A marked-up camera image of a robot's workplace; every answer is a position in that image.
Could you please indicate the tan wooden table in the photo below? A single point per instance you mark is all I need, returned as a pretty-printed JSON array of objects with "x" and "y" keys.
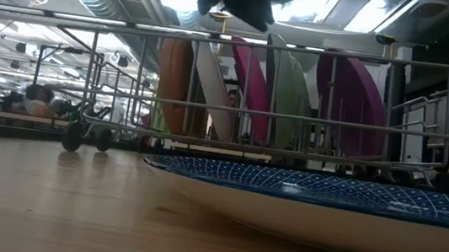
[{"x": 18, "y": 117}]

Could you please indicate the pink plate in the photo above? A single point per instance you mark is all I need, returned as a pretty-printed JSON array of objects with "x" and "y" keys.
[{"x": 254, "y": 87}]

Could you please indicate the long light bar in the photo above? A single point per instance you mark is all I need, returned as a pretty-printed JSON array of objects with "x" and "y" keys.
[{"x": 134, "y": 25}]

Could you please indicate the light green plate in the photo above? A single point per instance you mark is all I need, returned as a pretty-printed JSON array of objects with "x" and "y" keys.
[{"x": 159, "y": 120}]

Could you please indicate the person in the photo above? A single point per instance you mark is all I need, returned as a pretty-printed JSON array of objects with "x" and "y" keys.
[
  {"x": 232, "y": 98},
  {"x": 38, "y": 100}
]

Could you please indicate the sage green plate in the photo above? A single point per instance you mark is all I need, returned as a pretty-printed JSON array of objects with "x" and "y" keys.
[{"x": 290, "y": 91}]

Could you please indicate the orange plate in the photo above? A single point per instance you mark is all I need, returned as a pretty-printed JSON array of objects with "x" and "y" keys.
[{"x": 176, "y": 82}]

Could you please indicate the purple plate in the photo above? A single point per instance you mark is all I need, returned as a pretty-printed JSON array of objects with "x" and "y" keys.
[{"x": 354, "y": 102}]

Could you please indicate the white plate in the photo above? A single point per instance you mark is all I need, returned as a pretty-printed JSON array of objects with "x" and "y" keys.
[{"x": 214, "y": 86}]

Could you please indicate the black metal stand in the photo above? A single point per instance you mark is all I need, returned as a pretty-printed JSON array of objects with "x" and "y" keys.
[{"x": 37, "y": 70}]

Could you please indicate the ceiling fluorescent light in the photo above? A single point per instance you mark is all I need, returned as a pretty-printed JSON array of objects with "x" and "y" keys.
[{"x": 179, "y": 0}]

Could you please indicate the blue patterned plate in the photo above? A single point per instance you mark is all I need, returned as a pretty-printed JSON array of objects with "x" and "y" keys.
[{"x": 323, "y": 222}]

